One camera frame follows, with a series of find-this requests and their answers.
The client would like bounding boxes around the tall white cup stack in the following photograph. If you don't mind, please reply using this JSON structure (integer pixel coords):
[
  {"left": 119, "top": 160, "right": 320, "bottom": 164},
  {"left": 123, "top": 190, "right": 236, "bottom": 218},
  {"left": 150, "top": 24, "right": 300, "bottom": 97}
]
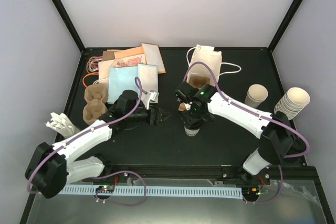
[{"left": 274, "top": 87, "right": 310, "bottom": 120}]

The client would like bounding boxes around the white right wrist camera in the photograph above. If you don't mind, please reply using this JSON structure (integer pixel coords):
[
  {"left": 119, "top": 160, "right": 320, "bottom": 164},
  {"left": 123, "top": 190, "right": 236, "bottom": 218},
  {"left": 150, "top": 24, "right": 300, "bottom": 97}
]
[{"left": 183, "top": 103, "right": 191, "bottom": 110}]

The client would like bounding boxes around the short white cup stack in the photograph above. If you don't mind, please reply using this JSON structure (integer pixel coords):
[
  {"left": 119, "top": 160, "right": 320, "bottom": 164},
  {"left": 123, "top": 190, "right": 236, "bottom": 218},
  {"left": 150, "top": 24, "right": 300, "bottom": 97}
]
[{"left": 245, "top": 84, "right": 268, "bottom": 108}]

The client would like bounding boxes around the single white paper cup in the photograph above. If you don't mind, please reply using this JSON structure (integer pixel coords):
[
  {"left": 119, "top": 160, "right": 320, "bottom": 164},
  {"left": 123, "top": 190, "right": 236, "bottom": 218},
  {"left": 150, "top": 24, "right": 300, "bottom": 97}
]
[{"left": 184, "top": 126, "right": 200, "bottom": 137}]

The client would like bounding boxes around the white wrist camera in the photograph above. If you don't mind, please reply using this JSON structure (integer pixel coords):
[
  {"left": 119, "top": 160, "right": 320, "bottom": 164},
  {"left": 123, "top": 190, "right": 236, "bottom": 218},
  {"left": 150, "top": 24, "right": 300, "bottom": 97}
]
[
  {"left": 142, "top": 90, "right": 159, "bottom": 110},
  {"left": 183, "top": 103, "right": 191, "bottom": 110}
]

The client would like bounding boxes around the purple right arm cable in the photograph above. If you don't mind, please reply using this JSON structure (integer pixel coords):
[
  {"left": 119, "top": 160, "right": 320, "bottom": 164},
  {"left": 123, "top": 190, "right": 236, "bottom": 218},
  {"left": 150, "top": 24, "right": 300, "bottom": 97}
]
[{"left": 182, "top": 61, "right": 310, "bottom": 205}]

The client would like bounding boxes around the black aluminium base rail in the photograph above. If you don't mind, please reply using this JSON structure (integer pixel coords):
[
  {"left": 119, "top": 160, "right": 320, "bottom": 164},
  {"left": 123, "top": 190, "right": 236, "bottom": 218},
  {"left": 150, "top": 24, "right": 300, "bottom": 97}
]
[{"left": 104, "top": 164, "right": 318, "bottom": 185}]

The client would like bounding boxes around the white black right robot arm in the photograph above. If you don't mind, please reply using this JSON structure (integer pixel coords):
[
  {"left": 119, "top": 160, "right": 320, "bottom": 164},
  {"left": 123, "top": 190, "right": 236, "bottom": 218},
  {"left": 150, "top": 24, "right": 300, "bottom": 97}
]
[{"left": 175, "top": 82, "right": 295, "bottom": 184}]

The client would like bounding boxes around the light blue cable duct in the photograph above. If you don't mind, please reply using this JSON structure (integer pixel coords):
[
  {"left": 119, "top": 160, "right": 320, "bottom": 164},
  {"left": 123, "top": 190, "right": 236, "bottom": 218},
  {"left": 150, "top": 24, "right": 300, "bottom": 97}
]
[{"left": 60, "top": 184, "right": 243, "bottom": 199}]

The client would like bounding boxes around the black enclosure frame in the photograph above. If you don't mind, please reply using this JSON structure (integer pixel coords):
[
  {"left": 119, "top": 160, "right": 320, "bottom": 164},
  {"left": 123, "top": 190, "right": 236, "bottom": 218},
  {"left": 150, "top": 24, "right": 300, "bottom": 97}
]
[{"left": 18, "top": 0, "right": 336, "bottom": 224}]

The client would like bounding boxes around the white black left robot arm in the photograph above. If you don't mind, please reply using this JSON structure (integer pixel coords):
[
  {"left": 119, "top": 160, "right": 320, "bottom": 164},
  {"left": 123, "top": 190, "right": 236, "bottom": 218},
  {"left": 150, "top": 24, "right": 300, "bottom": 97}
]
[{"left": 25, "top": 90, "right": 170, "bottom": 198}]

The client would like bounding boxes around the stack of black lids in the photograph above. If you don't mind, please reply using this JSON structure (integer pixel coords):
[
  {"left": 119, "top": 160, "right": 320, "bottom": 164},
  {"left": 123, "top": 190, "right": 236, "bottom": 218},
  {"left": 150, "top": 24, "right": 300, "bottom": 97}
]
[{"left": 287, "top": 135, "right": 306, "bottom": 155}]

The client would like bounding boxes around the brown pulp cup carrier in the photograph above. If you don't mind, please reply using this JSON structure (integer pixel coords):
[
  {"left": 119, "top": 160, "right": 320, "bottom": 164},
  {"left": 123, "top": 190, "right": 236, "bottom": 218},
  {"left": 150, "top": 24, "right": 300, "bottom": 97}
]
[{"left": 188, "top": 76, "right": 209, "bottom": 89}]

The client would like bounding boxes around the bundle of bag handles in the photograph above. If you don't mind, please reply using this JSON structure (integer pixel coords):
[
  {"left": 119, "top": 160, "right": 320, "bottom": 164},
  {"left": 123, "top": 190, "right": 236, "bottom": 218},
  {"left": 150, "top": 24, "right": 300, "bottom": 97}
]
[{"left": 82, "top": 56, "right": 102, "bottom": 88}]

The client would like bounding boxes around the brown white flat paper bag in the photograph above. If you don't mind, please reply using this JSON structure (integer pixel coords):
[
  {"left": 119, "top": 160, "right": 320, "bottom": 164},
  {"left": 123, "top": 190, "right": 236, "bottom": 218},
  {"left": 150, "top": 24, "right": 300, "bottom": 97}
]
[{"left": 141, "top": 43, "right": 166, "bottom": 74}]

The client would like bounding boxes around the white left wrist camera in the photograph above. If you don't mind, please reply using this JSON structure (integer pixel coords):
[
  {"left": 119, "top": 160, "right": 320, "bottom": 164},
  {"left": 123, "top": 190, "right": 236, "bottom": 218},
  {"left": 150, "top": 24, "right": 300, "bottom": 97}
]
[{"left": 142, "top": 90, "right": 159, "bottom": 110}]

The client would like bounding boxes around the brown paper takeout bag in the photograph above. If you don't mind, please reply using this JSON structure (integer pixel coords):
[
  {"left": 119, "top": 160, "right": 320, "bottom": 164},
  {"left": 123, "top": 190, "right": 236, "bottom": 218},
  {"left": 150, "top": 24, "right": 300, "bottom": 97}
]
[{"left": 178, "top": 44, "right": 242, "bottom": 112}]

